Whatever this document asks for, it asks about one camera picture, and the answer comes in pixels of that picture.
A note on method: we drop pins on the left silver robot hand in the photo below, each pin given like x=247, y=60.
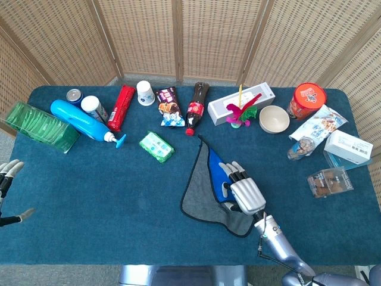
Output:
x=9, y=171

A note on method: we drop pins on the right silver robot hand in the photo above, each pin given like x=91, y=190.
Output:
x=248, y=193

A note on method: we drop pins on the grey cloth with black trim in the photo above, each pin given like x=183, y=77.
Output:
x=202, y=205

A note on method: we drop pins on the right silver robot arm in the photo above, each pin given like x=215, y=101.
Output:
x=276, y=241

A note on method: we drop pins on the green transparent packet box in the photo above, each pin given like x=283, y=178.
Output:
x=38, y=126

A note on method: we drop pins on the clear plastic snack cup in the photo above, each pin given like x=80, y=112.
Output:
x=300, y=147

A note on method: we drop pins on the beige bowl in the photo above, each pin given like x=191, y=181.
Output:
x=274, y=119

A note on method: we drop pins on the clear box of brown cookies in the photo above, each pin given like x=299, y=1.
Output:
x=327, y=181

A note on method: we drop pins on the colourful feather shuttlecock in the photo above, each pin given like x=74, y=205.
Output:
x=236, y=111

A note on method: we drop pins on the blue detergent pump bottle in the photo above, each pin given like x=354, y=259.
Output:
x=77, y=119

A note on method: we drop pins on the long white cardboard box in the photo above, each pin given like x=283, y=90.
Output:
x=220, y=111

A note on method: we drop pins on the clear flat plastic box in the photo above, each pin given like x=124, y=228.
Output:
x=336, y=162

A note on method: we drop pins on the blue table cloth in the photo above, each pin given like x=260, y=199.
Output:
x=104, y=193

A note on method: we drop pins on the white and blue snack bag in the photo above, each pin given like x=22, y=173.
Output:
x=318, y=125

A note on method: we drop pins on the cola bottle with red cap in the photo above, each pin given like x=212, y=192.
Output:
x=195, y=110

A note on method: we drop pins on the silver top drink can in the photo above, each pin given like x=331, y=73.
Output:
x=73, y=95

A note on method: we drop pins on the green wet wipes pack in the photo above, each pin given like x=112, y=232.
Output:
x=156, y=146

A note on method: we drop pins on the white cylindrical canister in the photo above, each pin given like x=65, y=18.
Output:
x=90, y=105

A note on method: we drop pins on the small white blue snack packet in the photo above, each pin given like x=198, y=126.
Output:
x=172, y=119

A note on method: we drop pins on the grey robot torso base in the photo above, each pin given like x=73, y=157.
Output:
x=178, y=275

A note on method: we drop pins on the small white barcode box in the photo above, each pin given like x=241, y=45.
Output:
x=345, y=144

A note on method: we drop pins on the orange instant noodle tub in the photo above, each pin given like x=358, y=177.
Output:
x=308, y=95

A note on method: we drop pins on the brown chocolate snack bag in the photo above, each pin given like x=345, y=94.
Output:
x=166, y=101

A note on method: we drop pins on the red biscuit packet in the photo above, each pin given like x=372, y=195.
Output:
x=120, y=108

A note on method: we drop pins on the white flower print paper cup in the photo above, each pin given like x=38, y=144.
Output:
x=145, y=93

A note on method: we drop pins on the woven rattan folding screen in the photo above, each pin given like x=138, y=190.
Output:
x=143, y=35

